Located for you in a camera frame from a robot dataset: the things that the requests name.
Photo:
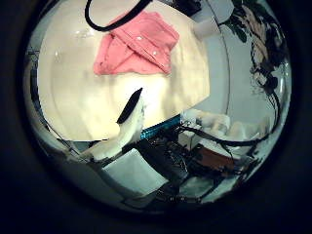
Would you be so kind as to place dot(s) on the orange button shirt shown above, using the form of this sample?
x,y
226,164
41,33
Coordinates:
x,y
136,48

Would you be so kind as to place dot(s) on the white square box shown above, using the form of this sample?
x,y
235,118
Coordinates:
x,y
133,172

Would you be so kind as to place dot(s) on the brown cardboard box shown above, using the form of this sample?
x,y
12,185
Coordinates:
x,y
214,159

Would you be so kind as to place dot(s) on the green leafy plant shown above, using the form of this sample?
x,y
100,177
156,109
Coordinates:
x,y
235,29

